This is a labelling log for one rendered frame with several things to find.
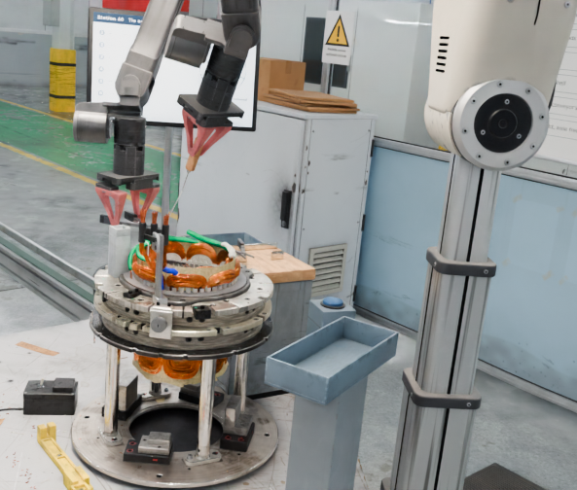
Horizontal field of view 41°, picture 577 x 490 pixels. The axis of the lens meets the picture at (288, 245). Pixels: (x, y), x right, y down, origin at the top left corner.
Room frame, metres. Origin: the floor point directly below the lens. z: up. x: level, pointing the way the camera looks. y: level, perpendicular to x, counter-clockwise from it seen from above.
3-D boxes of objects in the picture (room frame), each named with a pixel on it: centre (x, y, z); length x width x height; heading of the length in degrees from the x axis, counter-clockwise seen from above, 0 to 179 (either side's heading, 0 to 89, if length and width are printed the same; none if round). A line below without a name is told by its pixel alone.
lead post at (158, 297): (1.19, 0.20, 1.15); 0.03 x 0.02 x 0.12; 29
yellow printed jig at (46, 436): (1.17, 0.35, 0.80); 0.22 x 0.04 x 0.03; 36
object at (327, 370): (1.16, -0.09, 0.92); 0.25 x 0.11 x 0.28; 149
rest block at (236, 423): (1.30, 0.06, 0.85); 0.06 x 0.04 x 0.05; 173
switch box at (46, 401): (1.38, 0.44, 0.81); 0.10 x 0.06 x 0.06; 100
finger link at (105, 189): (1.40, 0.32, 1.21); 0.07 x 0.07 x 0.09; 54
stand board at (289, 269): (1.60, 0.07, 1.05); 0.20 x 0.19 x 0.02; 32
